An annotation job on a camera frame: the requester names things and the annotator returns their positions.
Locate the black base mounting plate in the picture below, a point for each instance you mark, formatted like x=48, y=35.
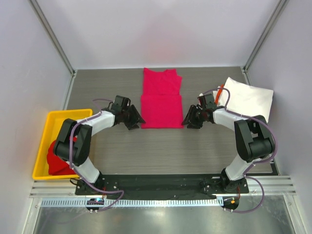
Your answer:
x=172, y=187

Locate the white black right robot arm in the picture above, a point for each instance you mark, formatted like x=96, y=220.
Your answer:
x=253, y=139

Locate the red t-shirt in bin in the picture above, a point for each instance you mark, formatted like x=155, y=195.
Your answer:
x=57, y=167

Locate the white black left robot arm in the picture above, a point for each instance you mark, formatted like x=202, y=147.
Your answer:
x=74, y=139

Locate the right aluminium frame post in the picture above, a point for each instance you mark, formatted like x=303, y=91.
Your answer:
x=265, y=33

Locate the orange folded t-shirt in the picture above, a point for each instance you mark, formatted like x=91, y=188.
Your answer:
x=218, y=94

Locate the white folded t-shirt on stack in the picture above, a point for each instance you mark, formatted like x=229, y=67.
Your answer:
x=245, y=99

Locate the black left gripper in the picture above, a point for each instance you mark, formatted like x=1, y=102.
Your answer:
x=136, y=118

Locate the yellow plastic bin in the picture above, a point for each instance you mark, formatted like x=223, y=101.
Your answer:
x=51, y=129

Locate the pink t-shirt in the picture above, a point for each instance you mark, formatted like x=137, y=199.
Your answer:
x=161, y=101

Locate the aluminium frame post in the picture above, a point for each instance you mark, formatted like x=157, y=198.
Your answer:
x=265, y=33
x=53, y=38

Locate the white slotted cable duct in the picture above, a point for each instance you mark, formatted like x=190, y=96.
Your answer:
x=88, y=202

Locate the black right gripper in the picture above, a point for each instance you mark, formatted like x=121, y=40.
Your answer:
x=197, y=116

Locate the left aluminium frame post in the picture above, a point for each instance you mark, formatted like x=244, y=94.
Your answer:
x=53, y=38

